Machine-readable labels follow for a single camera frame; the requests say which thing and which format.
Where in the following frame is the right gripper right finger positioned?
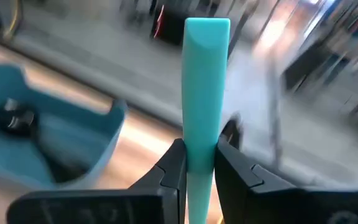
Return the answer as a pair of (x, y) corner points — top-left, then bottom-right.
(214, 136), (358, 224)

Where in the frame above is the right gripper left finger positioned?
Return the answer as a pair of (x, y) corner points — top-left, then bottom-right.
(7, 139), (188, 224)

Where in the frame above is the teal-handled silver spoon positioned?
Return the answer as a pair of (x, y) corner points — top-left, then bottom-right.
(181, 17), (231, 224)

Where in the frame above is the black spoon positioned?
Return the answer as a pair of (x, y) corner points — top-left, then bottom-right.
(0, 98), (91, 184)

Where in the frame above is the dark teal plastic bin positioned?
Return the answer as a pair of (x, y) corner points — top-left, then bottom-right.
(0, 63), (127, 191)

